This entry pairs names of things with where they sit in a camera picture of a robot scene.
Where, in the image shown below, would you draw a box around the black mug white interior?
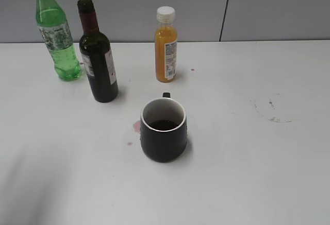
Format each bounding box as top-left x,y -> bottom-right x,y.
140,92 -> 188,163

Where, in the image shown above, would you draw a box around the dark red wine bottle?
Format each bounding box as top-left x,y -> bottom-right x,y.
77,0 -> 119,103

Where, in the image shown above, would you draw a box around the orange juice bottle white cap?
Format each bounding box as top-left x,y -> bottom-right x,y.
155,6 -> 178,83

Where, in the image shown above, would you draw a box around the green plastic soda bottle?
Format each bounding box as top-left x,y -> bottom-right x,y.
36,0 -> 82,81

